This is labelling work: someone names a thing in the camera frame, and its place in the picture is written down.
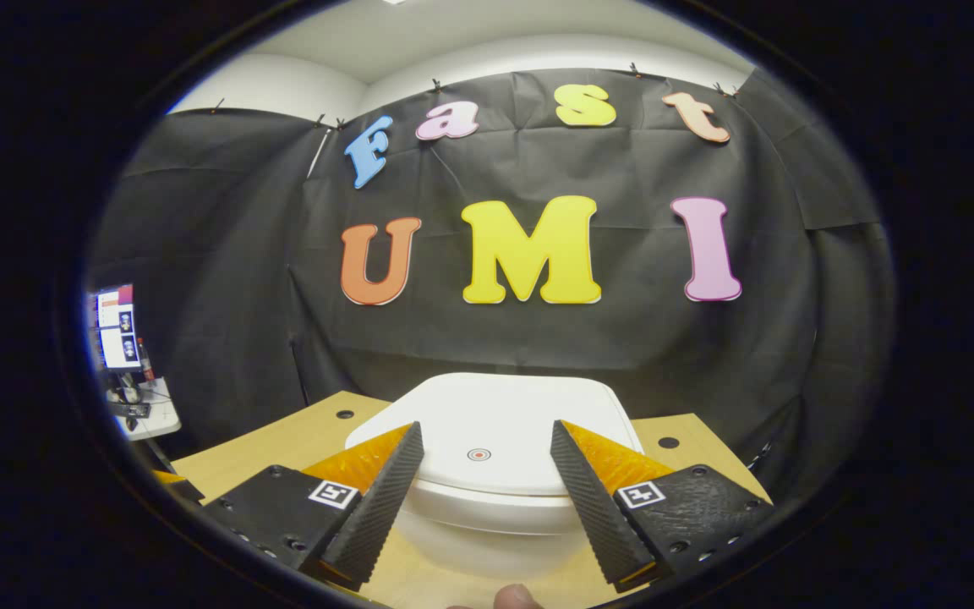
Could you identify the thin white rod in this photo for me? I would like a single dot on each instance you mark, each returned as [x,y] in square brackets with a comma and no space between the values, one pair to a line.
[317,152]

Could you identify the white desktop garbage bin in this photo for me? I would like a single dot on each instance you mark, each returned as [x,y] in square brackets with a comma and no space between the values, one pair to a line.
[495,423]

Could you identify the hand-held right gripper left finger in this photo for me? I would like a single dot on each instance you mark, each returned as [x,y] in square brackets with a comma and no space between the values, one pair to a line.
[373,516]

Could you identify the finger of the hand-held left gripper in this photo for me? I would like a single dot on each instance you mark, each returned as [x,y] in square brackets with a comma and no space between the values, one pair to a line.
[178,486]

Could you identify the wooden desktop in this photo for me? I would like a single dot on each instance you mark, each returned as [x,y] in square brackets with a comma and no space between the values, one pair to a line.
[267,448]

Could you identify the white side desk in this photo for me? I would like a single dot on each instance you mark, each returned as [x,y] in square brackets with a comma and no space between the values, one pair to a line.
[153,419]

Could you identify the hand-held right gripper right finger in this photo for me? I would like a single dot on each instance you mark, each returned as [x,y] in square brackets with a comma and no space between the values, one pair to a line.
[593,516]

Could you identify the computer monitor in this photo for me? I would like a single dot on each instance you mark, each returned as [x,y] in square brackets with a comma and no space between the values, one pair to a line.
[117,330]

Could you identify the black backdrop cloth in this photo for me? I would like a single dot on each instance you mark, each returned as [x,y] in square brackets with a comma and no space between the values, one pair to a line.
[791,338]

